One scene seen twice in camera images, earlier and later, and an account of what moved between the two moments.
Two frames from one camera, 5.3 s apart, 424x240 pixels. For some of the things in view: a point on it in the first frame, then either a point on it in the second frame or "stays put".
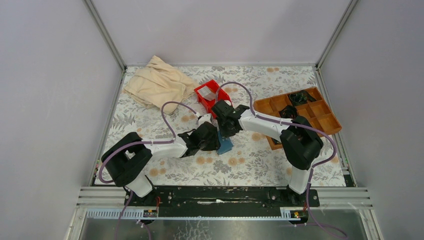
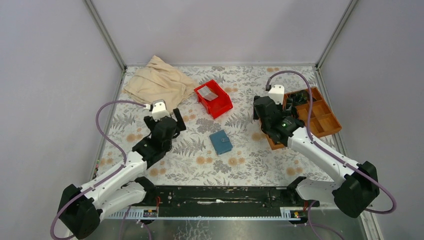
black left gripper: [215, 144] -> [180, 126]
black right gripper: [224, 133] -> [285, 112]
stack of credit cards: [206, 93] stays put
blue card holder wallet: [226, 144] stays put
